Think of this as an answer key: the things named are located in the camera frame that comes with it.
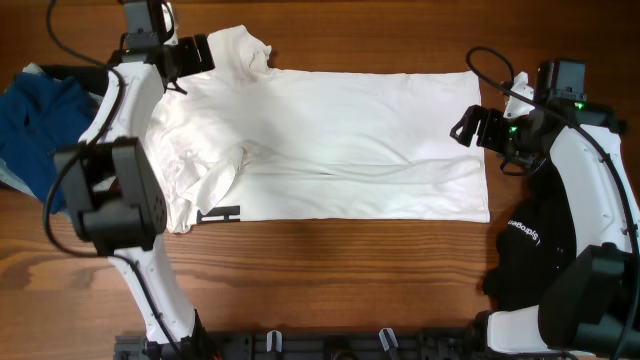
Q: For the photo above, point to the folded grey shirt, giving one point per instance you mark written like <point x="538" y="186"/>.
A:
<point x="15" y="175"/>

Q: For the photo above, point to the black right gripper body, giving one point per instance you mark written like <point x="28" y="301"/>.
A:
<point x="484" y="129"/>

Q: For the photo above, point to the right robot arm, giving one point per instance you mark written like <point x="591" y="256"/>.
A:
<point x="589" y="246"/>

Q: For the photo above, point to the folded blue shirt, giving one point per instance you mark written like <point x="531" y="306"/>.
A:
<point x="35" y="130"/>

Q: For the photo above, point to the white t-shirt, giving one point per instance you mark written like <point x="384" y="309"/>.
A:
<point x="288" y="144"/>

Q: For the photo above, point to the folded black garment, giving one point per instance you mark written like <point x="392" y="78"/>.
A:
<point x="92" y="79"/>

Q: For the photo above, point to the black printed t-shirt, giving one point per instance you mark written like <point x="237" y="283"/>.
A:
<point x="537" y="244"/>

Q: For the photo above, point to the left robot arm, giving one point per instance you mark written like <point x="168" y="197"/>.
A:
<point x="116" y="204"/>

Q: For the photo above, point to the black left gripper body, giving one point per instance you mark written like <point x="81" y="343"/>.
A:
<point x="187" y="59"/>

